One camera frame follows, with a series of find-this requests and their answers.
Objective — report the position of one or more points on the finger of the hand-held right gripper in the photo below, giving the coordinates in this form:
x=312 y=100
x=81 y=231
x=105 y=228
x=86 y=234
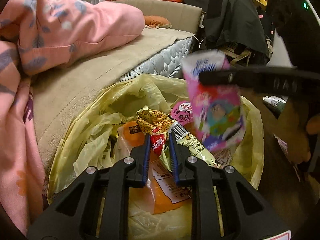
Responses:
x=225 y=78

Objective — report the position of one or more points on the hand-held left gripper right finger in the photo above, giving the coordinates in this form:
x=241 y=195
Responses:
x=174 y=165

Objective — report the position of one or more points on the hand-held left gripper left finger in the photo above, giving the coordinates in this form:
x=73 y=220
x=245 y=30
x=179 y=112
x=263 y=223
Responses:
x=147 y=165

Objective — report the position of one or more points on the pink printed snack packet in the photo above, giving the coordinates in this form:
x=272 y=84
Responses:
x=215 y=110

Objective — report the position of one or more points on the orange clear plastic packet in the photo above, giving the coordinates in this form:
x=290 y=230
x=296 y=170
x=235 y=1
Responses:
x=162 y=200

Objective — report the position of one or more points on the brown patterned snack wrapper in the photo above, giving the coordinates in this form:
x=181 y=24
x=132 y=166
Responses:
x=152 y=120

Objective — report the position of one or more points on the pink panda candy packet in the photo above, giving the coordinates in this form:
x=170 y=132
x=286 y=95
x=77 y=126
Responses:
x=181 y=113

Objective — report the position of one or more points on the green white snack wrapper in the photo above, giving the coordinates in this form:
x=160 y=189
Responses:
x=273 y=103

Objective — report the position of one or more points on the yellow plastic bag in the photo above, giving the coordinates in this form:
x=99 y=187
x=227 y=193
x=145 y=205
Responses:
x=82 y=135

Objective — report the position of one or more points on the small pink bar wrapper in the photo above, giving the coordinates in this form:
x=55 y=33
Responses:
x=282 y=145

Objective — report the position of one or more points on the person's right hand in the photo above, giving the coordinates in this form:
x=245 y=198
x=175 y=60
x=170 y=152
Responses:
x=313 y=127

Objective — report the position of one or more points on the beige office chair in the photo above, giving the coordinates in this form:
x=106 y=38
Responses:
x=240 y=55

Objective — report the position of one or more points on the black garment with pink hearts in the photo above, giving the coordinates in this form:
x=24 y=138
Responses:
x=265 y=22

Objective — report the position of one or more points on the yellow toy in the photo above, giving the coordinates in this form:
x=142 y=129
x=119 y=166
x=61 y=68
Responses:
x=264 y=0

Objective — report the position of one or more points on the black cloth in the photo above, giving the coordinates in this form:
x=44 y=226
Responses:
x=235 y=17

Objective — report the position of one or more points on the grey quilted mattress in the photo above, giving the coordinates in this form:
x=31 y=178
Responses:
x=165 y=57

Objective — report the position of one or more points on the orange pillow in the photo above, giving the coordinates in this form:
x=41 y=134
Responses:
x=156 y=21

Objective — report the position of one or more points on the beige bed headboard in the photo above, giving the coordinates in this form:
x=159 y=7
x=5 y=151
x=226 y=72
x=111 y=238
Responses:
x=162 y=12

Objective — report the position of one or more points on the beige bed sheet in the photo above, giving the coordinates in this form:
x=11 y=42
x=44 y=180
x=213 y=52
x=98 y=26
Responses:
x=105 y=62

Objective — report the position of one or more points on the pink printed blanket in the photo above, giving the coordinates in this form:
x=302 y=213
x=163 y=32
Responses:
x=62 y=30

